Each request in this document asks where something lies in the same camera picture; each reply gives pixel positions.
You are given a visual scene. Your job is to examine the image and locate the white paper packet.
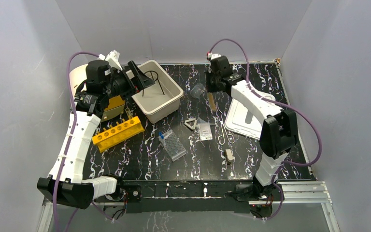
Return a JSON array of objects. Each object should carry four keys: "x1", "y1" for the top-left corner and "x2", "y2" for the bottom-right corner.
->
[{"x1": 199, "y1": 123, "x2": 213, "y2": 141}]

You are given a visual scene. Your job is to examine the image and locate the clear acrylic tube rack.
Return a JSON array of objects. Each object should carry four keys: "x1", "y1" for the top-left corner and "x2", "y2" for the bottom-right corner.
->
[{"x1": 159, "y1": 130, "x2": 187, "y2": 162}]

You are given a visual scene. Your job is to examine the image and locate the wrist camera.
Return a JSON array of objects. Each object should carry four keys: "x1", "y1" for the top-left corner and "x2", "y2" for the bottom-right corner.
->
[
  {"x1": 207, "y1": 52, "x2": 222, "y2": 62},
  {"x1": 104, "y1": 50, "x2": 123, "y2": 71}
]

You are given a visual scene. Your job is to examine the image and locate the clear plastic funnel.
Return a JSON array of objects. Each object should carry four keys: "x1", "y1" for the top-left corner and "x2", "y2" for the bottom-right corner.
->
[{"x1": 190, "y1": 83, "x2": 205, "y2": 99}]

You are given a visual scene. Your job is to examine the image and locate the white clay triangle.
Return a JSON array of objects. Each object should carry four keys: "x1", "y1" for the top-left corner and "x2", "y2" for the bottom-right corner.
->
[{"x1": 184, "y1": 118, "x2": 197, "y2": 131}]

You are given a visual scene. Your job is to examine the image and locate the test tube brush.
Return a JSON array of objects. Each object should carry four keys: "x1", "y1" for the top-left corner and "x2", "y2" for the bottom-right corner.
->
[{"x1": 207, "y1": 92, "x2": 223, "y2": 127}]

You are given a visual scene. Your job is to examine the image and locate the black wire loop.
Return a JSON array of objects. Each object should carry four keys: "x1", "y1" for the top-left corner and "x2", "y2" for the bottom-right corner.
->
[{"x1": 142, "y1": 70, "x2": 166, "y2": 97}]

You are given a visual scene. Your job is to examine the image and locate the black mounting base rail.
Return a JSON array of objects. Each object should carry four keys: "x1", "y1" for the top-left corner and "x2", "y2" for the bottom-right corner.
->
[{"x1": 95, "y1": 180, "x2": 282, "y2": 216}]

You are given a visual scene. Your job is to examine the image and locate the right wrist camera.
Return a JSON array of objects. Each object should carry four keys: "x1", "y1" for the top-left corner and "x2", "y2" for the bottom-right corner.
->
[{"x1": 207, "y1": 52, "x2": 222, "y2": 62}]

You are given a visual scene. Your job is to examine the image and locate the yellow test tube rack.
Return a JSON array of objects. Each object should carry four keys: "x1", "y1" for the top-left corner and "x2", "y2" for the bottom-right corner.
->
[{"x1": 92, "y1": 116, "x2": 144, "y2": 152}]

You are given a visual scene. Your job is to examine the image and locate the beige plastic bin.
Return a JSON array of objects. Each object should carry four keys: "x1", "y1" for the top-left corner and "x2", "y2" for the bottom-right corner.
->
[{"x1": 132, "y1": 60, "x2": 184, "y2": 124}]

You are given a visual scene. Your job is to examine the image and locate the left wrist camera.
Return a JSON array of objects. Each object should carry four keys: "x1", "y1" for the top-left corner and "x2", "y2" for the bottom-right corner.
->
[{"x1": 104, "y1": 50, "x2": 123, "y2": 71}]

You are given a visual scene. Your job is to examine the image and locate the white bin lid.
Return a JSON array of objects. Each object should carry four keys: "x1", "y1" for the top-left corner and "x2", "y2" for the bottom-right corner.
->
[{"x1": 224, "y1": 96, "x2": 262, "y2": 140}]

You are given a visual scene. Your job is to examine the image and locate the cream and orange cylinder appliance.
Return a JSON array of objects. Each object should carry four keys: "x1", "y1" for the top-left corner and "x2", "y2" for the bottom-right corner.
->
[{"x1": 70, "y1": 64, "x2": 125, "y2": 122}]

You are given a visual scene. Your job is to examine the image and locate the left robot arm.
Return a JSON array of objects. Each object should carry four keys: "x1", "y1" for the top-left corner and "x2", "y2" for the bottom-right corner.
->
[{"x1": 37, "y1": 59, "x2": 155, "y2": 209}]

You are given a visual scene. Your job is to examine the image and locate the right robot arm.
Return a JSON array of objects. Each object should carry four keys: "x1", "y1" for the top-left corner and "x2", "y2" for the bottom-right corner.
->
[{"x1": 205, "y1": 52, "x2": 298, "y2": 200}]

